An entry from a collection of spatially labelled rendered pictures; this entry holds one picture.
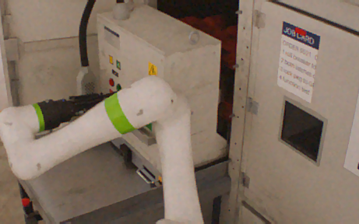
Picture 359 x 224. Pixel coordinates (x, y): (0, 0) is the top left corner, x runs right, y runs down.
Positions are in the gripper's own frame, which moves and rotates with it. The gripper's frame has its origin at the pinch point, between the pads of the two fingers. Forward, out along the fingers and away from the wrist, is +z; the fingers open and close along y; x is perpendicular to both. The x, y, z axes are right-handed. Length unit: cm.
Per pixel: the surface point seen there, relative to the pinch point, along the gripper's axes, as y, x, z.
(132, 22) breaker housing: -22.0, 16.1, 19.9
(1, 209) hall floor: -118, -123, -23
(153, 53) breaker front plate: 3.3, 13.9, 13.3
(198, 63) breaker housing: 10.5, 10.0, 26.6
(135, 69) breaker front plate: -8.4, 3.6, 13.3
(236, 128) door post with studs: 16.8, -15.8, 39.6
